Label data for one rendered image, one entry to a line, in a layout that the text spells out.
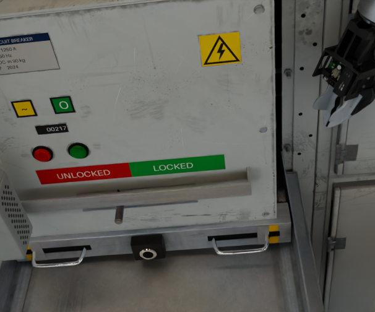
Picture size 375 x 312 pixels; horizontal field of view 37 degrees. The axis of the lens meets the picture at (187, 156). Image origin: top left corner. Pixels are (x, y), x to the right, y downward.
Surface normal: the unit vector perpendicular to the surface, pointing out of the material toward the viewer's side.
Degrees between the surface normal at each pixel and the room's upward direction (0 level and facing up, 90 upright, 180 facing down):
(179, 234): 90
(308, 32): 90
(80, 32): 90
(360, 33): 72
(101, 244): 90
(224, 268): 0
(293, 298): 0
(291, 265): 0
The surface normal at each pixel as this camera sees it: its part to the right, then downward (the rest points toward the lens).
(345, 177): 0.00, 0.70
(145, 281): -0.12, -0.71
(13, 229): 0.99, -0.08
